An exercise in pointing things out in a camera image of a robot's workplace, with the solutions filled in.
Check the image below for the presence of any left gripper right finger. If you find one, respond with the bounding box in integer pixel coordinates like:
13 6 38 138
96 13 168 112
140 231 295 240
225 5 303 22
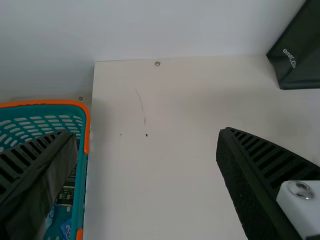
215 126 320 240

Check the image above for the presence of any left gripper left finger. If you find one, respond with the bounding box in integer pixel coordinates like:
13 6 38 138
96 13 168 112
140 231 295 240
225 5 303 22
0 129 79 240

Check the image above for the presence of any dark grey bag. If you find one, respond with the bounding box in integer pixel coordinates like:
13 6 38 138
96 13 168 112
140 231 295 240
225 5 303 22
265 0 320 91

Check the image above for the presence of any pale blue wipes pack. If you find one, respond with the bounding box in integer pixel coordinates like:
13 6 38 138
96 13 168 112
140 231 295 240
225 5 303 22
44 167 78 240

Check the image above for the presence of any teal shopping basket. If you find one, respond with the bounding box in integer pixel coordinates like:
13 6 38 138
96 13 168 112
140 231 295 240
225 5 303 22
0 98 91 240

